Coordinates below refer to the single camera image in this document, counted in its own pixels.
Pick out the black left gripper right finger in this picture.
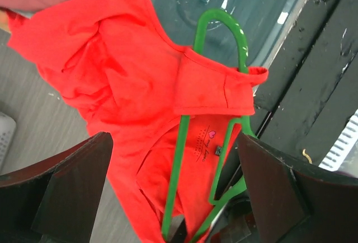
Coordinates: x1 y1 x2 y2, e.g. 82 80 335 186
238 134 357 242

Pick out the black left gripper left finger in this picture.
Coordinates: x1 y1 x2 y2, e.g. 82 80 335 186
1 133 113 242

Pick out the green plastic hanger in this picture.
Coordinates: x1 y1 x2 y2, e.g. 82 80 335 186
161 9 254 242

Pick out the red tank top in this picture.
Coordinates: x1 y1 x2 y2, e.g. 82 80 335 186
6 0 269 242

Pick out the white plastic basket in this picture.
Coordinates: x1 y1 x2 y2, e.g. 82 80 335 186
0 112 16 168

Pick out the teal plastic tub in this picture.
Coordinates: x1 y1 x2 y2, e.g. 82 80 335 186
151 0 297 66

